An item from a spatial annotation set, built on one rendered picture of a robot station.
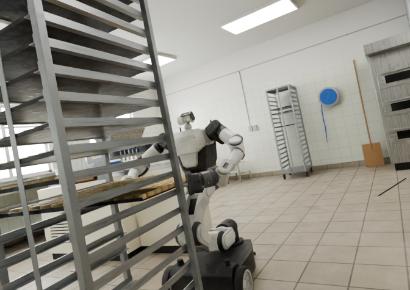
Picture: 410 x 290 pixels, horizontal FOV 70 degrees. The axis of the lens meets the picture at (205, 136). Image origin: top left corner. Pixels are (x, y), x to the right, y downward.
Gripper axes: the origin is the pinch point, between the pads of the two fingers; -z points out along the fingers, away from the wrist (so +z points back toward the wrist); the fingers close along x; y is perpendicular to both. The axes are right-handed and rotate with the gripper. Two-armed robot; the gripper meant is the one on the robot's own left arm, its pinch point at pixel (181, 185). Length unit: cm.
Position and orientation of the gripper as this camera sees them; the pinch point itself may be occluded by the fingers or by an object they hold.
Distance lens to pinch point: 153.6
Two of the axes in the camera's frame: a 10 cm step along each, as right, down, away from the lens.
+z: 9.3, -1.7, 3.2
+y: 3.0, -1.0, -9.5
